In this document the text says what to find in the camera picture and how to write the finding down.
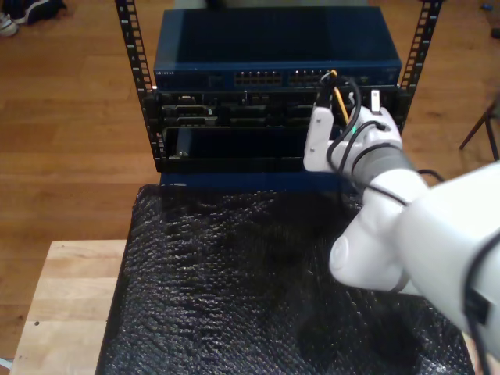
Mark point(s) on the blue network switch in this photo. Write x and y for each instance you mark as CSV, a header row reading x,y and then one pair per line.
x,y
234,39

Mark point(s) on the black rack server unit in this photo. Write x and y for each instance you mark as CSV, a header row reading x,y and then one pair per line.
x,y
234,109

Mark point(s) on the black bubble mat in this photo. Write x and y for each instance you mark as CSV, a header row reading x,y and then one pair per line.
x,y
195,312

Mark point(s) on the dark shoe with white stripe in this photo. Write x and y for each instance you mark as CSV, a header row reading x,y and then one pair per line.
x,y
39,9

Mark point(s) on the dark wooden chair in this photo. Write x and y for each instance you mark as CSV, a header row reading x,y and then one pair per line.
x,y
474,130

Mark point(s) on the black perforated rack post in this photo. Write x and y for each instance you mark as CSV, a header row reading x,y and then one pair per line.
x,y
427,39
129,47

